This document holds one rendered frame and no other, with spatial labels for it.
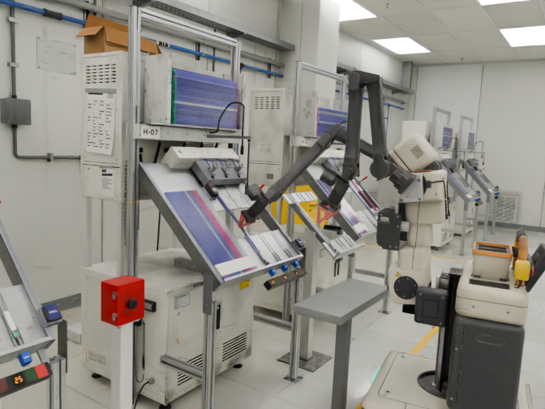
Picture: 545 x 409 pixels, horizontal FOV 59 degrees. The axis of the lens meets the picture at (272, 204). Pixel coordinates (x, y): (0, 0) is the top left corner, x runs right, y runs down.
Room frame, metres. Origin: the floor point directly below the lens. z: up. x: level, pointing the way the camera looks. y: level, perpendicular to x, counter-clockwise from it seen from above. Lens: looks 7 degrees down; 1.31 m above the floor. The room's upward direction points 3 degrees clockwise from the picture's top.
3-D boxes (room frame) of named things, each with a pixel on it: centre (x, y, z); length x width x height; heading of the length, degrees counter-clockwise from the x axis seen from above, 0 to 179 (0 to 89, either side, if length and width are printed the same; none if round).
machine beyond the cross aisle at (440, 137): (6.80, -2.20, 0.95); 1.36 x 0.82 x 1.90; 57
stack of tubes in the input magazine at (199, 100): (2.60, 0.41, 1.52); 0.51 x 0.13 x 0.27; 147
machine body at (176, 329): (2.62, 0.54, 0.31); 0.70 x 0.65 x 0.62; 147
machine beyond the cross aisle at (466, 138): (8.00, -3.01, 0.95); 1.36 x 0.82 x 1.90; 57
